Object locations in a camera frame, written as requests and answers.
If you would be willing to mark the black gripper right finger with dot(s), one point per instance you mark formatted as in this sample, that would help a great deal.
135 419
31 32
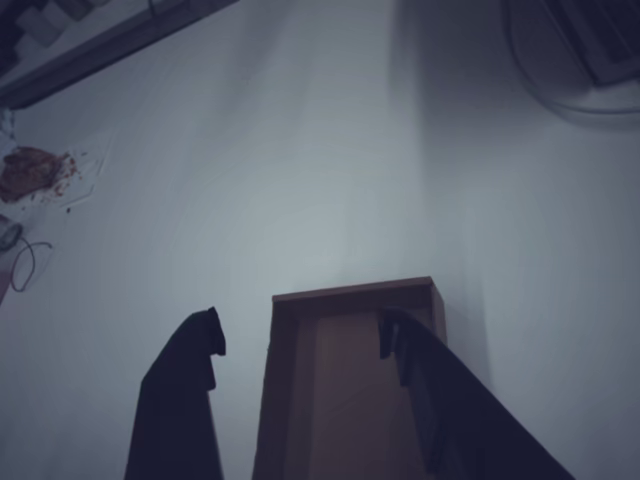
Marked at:
465 430

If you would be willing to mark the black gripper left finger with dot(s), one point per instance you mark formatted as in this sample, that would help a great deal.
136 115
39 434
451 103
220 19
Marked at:
175 410

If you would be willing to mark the brown cardboard box tray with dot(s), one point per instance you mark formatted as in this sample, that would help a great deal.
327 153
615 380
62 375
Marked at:
340 400

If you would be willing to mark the brown crumbly food piece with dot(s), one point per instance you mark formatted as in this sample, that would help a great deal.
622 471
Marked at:
27 170

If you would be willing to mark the large round grey object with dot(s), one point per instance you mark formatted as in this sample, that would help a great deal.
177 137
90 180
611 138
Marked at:
565 60

